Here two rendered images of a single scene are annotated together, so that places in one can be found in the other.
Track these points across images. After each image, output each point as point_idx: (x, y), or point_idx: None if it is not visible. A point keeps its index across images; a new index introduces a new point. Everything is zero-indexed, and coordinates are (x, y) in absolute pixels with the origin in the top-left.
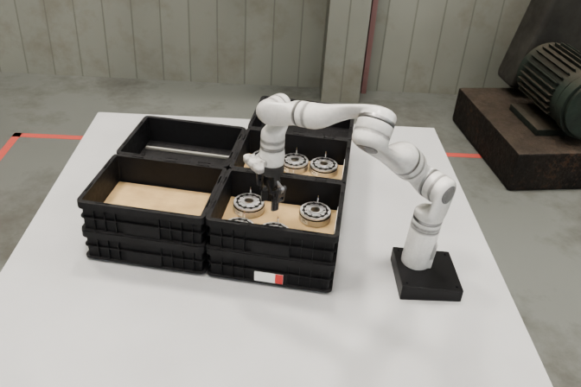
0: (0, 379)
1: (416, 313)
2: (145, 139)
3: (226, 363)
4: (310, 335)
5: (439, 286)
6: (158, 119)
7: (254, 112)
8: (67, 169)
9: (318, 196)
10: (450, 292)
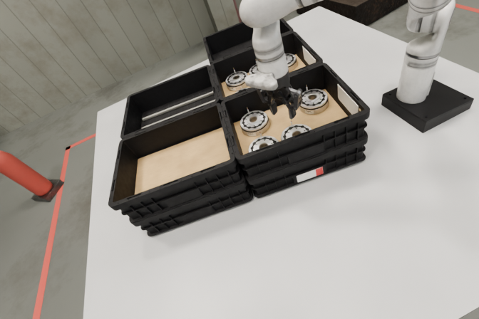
0: None
1: (447, 137)
2: (139, 114)
3: (339, 284)
4: (385, 208)
5: (452, 105)
6: (139, 93)
7: (207, 50)
8: (96, 165)
9: (305, 85)
10: (464, 105)
